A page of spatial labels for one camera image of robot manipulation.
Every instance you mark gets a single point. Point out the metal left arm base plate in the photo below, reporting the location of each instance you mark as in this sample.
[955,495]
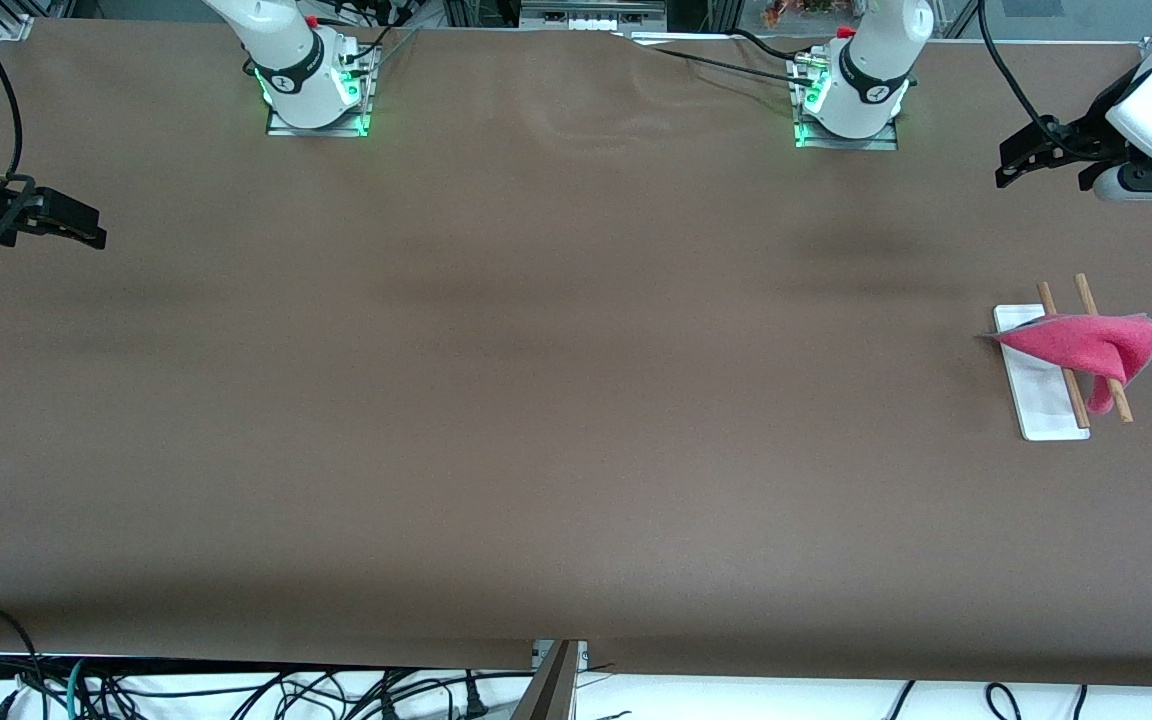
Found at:
[886,143]

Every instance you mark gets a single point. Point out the white power strip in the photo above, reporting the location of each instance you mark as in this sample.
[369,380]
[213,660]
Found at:
[586,22]

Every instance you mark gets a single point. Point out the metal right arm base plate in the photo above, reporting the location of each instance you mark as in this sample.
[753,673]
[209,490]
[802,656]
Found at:
[363,70]

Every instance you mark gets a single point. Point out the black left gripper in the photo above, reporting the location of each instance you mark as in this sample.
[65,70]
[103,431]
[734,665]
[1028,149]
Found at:
[1082,141]

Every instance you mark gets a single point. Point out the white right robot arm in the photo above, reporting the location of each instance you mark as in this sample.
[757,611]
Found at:
[276,50]

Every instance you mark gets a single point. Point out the wooden rack bar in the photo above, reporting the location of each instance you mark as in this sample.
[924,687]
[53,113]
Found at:
[1046,300]
[1086,295]

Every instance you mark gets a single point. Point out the white rack base plate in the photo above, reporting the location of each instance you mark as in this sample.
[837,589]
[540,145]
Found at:
[1041,400]

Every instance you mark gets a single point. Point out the brown table cover sheet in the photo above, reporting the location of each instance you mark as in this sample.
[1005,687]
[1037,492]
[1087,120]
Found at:
[576,400]

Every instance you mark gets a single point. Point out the black power plug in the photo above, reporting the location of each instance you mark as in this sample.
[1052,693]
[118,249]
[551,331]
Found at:
[476,700]

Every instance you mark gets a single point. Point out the aluminium frame profile with bracket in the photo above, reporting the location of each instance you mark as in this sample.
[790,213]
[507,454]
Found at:
[551,690]

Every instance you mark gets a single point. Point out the orange red object pile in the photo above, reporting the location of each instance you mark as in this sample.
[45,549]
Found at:
[811,10]

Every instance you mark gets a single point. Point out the pink towel with grey hem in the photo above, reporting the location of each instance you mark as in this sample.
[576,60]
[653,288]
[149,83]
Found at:
[1086,345]

